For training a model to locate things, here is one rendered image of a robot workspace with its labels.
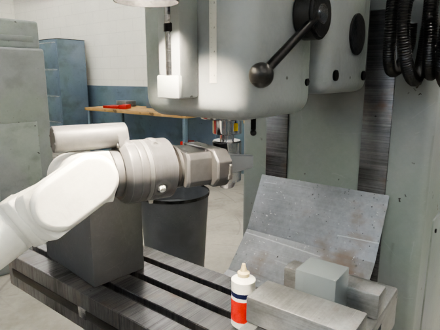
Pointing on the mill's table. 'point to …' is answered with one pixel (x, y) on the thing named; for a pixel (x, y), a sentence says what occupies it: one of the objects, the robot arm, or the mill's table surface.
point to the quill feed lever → (322, 10)
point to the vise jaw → (299, 310)
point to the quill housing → (236, 61)
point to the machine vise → (356, 299)
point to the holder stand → (103, 243)
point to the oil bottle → (240, 292)
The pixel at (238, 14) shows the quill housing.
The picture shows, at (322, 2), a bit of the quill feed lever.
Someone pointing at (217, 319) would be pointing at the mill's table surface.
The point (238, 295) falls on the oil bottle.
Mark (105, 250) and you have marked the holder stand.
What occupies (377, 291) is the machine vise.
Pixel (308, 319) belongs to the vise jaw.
